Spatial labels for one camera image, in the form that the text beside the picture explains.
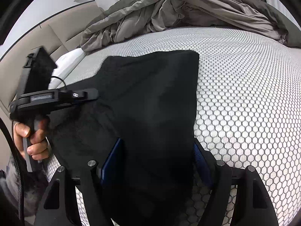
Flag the black cable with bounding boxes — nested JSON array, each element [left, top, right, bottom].
[[0, 118, 25, 226]]

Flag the person's left hand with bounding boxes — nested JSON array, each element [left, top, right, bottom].
[[13, 118, 51, 163]]

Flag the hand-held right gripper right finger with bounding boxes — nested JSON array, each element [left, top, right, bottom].
[[194, 141, 279, 226]]

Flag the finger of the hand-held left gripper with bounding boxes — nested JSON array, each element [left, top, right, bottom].
[[59, 88, 99, 105]]

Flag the white pillow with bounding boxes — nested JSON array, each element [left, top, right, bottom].
[[50, 48, 86, 87]]

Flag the person's grey clothing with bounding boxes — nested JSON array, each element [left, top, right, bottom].
[[0, 160, 50, 226]]

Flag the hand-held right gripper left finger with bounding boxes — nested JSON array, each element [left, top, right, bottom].
[[34, 138, 123, 226]]

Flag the grey duvet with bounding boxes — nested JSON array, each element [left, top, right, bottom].
[[80, 0, 301, 53]]

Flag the black pants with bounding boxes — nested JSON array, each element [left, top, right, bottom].
[[48, 50, 200, 226]]

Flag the bed with honeycomb cover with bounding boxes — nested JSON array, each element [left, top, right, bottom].
[[45, 25, 301, 226]]

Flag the beige padded headboard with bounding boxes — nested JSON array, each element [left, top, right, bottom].
[[0, 1, 106, 113]]

